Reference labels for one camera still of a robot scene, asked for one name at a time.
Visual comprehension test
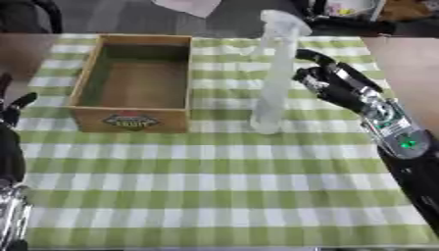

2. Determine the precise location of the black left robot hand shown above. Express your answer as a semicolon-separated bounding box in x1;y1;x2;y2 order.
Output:
0;72;40;188

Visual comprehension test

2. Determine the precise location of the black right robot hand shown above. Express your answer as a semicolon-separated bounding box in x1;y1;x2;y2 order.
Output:
291;48;386;115

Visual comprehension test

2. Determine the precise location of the tan cardboard box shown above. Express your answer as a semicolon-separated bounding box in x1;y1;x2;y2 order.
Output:
65;33;194;134

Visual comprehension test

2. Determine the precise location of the white container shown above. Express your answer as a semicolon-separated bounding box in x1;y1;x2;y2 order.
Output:
322;0;388;22

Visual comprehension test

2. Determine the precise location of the black chair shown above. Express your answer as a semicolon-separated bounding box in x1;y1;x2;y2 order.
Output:
0;0;66;34

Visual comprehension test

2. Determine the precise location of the white paper sheet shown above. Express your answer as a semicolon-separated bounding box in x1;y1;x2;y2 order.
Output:
151;0;223;19

